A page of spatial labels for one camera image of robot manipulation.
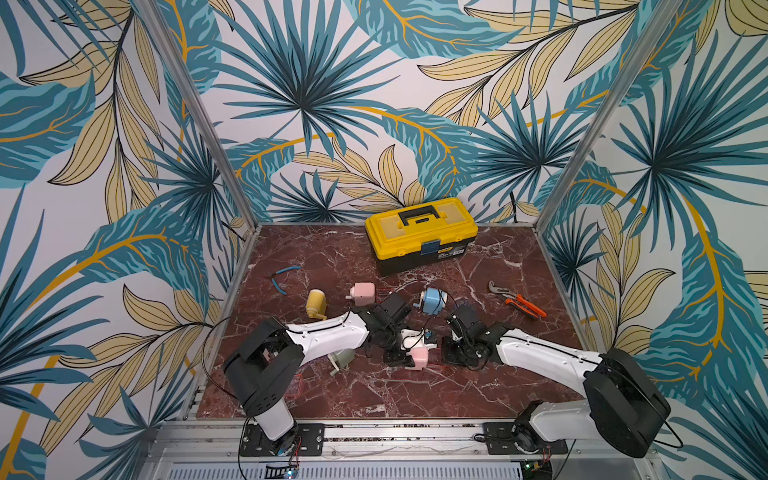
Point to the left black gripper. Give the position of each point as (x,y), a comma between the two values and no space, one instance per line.
(398,359)

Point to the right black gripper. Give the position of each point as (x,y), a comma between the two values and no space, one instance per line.
(455,348)

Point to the pink pencil sharpener front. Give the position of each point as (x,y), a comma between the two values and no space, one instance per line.
(419,357)

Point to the pink pencil sharpener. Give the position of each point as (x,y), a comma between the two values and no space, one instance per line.
(419,357)
(362,294)

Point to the yellow pencil sharpener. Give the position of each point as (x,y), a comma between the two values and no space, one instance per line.
(316,305)

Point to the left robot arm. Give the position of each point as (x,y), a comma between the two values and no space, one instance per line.
(262,368)

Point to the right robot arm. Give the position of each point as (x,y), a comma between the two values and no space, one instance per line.
(619,403)

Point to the green pencil sharpener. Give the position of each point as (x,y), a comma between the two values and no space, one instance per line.
(341,360)

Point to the blue pencil sharpener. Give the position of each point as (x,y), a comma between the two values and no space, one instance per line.
(432,301)

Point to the pink pencil sharpener back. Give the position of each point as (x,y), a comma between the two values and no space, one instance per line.
(362,294)

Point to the yellow black toolbox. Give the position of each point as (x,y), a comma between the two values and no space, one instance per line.
(420,235)

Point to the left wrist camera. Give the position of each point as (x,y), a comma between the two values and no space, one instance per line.
(423,338)

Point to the orange handled pliers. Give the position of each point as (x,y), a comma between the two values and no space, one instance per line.
(517,301)

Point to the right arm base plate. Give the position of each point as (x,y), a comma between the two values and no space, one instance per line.
(510,438)

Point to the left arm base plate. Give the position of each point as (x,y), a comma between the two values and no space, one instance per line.
(303,439)

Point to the aluminium front rail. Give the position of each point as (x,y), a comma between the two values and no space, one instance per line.
(380,449)

